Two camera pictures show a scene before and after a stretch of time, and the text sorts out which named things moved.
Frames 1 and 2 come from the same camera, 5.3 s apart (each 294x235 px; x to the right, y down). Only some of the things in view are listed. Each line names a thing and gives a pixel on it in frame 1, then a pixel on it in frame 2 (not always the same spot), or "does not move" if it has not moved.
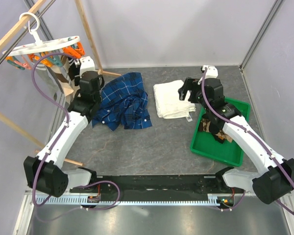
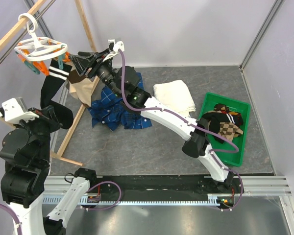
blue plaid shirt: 124,104 does not move
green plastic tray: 205,145 does not move
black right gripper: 190,84 to 95,61
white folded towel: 169,105 does not move
